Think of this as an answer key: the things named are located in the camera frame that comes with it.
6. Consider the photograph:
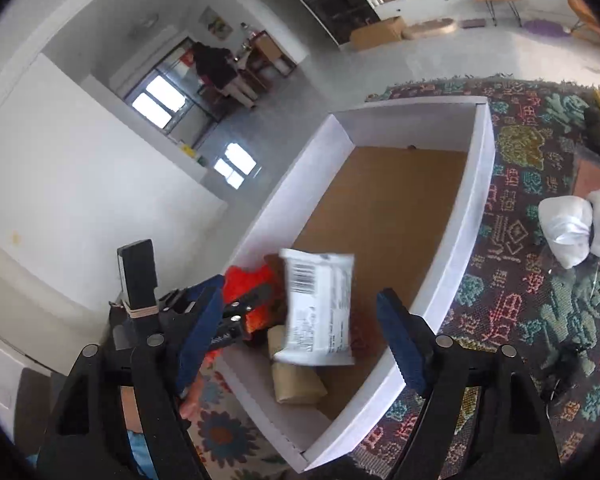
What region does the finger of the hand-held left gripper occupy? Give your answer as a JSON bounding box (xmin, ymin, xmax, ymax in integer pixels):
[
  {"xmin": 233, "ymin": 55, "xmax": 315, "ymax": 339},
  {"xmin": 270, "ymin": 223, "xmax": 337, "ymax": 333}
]
[
  {"xmin": 224, "ymin": 287, "xmax": 281, "ymax": 322},
  {"xmin": 212, "ymin": 320, "xmax": 261, "ymax": 356}
]

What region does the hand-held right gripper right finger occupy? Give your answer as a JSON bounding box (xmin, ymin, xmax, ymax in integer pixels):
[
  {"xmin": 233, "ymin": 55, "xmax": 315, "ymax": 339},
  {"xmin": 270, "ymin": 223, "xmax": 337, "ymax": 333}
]
[{"xmin": 376, "ymin": 287, "xmax": 563, "ymax": 480}]

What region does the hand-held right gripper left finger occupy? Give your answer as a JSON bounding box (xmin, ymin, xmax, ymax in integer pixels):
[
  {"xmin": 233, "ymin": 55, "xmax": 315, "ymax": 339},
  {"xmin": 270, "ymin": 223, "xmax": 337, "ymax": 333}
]
[{"xmin": 36, "ymin": 280, "xmax": 227, "ymax": 480}]

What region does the orange fish plush toy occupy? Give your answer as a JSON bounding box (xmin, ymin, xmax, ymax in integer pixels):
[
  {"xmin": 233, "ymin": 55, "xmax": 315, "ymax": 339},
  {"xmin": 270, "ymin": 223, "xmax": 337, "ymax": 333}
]
[{"xmin": 200, "ymin": 265, "xmax": 286, "ymax": 367}]

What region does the white wipes packet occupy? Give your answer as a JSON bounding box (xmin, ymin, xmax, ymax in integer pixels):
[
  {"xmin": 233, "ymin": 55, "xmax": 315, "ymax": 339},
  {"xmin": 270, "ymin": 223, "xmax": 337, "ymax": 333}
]
[{"xmin": 271, "ymin": 248, "xmax": 356, "ymax": 367}]

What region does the beige towel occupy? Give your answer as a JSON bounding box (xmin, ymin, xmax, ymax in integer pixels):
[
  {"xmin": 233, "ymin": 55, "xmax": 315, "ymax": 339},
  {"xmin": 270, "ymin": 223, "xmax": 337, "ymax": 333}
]
[{"xmin": 266, "ymin": 324, "xmax": 329, "ymax": 405}]

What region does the white cardboard box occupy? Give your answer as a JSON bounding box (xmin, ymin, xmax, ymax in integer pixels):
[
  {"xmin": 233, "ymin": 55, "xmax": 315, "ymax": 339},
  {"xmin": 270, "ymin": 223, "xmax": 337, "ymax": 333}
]
[{"xmin": 215, "ymin": 96, "xmax": 496, "ymax": 472}]

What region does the person's left forearm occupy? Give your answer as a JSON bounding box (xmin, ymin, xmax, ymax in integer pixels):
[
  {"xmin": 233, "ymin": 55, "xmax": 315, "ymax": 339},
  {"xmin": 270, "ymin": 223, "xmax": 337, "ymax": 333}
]
[{"xmin": 120, "ymin": 385, "xmax": 201, "ymax": 433}]

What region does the floral cushion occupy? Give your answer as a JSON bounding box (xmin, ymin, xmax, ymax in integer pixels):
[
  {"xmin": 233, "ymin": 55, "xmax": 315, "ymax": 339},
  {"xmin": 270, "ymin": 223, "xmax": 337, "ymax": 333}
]
[{"xmin": 180, "ymin": 370, "xmax": 291, "ymax": 467}]

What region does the patterned woven blanket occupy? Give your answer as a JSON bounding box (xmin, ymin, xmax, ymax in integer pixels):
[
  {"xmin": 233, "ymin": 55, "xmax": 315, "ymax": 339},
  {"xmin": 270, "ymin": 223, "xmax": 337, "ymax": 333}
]
[{"xmin": 350, "ymin": 77, "xmax": 600, "ymax": 480}]

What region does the white plush toy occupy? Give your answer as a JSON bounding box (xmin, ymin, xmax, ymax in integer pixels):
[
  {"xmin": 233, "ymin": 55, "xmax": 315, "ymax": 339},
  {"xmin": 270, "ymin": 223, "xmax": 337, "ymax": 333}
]
[{"xmin": 537, "ymin": 189, "xmax": 600, "ymax": 268}]

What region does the clear bag with black cap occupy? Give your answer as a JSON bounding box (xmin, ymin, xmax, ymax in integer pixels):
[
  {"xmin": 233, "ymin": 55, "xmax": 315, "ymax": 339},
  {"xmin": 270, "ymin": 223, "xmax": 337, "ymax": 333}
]
[{"xmin": 570, "ymin": 106, "xmax": 600, "ymax": 198}]

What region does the brown cardboard box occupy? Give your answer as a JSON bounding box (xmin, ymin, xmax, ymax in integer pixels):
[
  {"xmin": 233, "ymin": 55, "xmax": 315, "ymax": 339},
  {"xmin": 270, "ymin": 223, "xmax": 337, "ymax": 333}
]
[{"xmin": 350, "ymin": 16, "xmax": 406, "ymax": 52}]

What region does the round beige cushion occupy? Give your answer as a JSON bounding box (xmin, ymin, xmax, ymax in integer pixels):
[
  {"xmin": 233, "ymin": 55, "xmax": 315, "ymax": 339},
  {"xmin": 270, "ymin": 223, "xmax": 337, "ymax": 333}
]
[{"xmin": 401, "ymin": 17, "xmax": 456, "ymax": 40}]

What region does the white television cabinet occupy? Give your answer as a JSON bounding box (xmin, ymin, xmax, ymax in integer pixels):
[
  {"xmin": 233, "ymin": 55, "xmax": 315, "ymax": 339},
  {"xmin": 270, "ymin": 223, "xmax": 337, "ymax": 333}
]
[{"xmin": 372, "ymin": 0, "xmax": 571, "ymax": 22}]

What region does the purple round mat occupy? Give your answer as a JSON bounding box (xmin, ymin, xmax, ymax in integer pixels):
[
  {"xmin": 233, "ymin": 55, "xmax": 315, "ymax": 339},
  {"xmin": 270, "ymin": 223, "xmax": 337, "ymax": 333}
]
[{"xmin": 522, "ymin": 19, "xmax": 571, "ymax": 37}]

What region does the orange lounge chair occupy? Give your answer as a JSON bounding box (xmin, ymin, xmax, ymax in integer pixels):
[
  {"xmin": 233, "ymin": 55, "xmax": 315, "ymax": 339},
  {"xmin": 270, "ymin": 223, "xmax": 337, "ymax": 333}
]
[{"xmin": 566, "ymin": 0, "xmax": 600, "ymax": 46}]

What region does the black cord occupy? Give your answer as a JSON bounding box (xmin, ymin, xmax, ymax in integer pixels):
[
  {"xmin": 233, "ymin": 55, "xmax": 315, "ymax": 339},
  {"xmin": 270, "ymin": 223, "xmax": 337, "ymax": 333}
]
[{"xmin": 540, "ymin": 345, "xmax": 597, "ymax": 402}]

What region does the framed wall picture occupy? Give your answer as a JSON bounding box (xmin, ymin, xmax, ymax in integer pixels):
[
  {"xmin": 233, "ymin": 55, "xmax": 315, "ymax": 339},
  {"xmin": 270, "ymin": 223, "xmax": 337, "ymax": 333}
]
[{"xmin": 198, "ymin": 7, "xmax": 231, "ymax": 41}]

